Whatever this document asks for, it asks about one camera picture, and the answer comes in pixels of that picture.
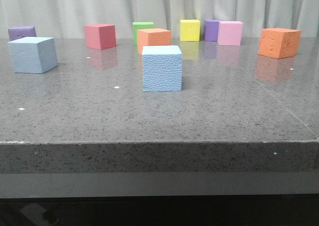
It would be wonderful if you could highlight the textured blue foam block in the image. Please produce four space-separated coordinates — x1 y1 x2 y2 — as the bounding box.
142 45 182 92

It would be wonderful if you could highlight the smooth blue foam block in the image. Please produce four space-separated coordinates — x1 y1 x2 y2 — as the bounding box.
8 37 58 74

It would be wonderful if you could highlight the textured orange foam block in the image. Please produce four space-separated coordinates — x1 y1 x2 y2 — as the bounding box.
137 28 171 55

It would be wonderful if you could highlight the yellow foam block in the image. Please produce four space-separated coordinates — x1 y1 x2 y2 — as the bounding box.
179 19 200 41

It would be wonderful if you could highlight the green foam block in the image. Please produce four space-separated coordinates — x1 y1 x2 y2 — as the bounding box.
132 21 155 45

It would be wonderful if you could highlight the red foam block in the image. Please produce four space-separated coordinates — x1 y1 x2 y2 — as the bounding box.
84 23 117 50

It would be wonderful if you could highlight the pink foam block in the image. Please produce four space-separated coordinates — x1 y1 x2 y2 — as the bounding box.
217 21 243 46

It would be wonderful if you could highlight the dented orange foam block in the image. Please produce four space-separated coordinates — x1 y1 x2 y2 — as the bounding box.
258 28 301 59

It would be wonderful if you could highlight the grey curtain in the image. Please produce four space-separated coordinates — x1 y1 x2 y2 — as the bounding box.
0 0 319 38

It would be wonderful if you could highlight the dented purple foam block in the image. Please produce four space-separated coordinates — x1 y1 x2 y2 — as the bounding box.
8 26 36 41

